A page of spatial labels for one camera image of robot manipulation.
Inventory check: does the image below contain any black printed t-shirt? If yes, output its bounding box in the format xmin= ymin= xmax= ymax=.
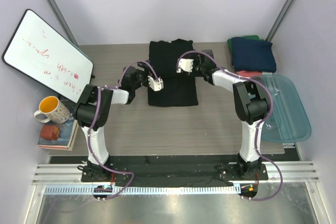
xmin=148 ymin=39 xmax=198 ymax=107

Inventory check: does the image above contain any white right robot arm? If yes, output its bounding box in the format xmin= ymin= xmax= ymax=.
xmin=189 ymin=51 xmax=273 ymax=179

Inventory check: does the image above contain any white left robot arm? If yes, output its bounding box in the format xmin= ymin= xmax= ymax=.
xmin=74 ymin=65 xmax=153 ymax=182

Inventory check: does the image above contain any stack of books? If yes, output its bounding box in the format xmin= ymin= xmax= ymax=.
xmin=38 ymin=106 xmax=78 ymax=151

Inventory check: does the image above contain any folded green t-shirt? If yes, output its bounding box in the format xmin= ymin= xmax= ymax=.
xmin=227 ymin=35 xmax=260 ymax=52

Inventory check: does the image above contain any folded red t-shirt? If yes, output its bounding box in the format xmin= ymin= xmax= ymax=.
xmin=236 ymin=70 xmax=263 ymax=79

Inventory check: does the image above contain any folded navy t-shirt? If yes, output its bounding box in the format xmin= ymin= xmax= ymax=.
xmin=232 ymin=37 xmax=277 ymax=73

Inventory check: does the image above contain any white mug orange inside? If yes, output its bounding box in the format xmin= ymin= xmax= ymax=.
xmin=33 ymin=96 xmax=70 ymax=124

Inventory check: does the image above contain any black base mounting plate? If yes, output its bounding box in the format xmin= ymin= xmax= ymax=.
xmin=48 ymin=154 xmax=300 ymax=188

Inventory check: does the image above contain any whiteboard with red writing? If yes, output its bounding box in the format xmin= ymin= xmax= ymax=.
xmin=2 ymin=9 xmax=94 ymax=103

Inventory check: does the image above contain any blue transparent plastic bin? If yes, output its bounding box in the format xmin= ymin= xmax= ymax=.
xmin=261 ymin=74 xmax=311 ymax=144

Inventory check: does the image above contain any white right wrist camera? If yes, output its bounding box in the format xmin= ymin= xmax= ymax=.
xmin=176 ymin=58 xmax=194 ymax=73

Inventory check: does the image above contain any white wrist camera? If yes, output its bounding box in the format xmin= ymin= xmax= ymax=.
xmin=148 ymin=76 xmax=164 ymax=92
xmin=176 ymin=58 xmax=194 ymax=73

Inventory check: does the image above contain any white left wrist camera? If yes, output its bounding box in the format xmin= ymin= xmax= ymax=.
xmin=148 ymin=76 xmax=164 ymax=92

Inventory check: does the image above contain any right aluminium corner post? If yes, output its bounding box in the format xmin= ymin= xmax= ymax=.
xmin=266 ymin=0 xmax=296 ymax=41

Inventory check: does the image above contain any aluminium corner post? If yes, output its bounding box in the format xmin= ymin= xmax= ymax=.
xmin=46 ymin=0 xmax=78 ymax=47
xmin=266 ymin=0 xmax=296 ymax=41

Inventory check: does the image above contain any aluminium rail frame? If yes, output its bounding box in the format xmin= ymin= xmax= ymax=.
xmin=25 ymin=156 xmax=335 ymax=223

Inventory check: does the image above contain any left aluminium corner post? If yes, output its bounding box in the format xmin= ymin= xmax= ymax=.
xmin=46 ymin=0 xmax=78 ymax=47

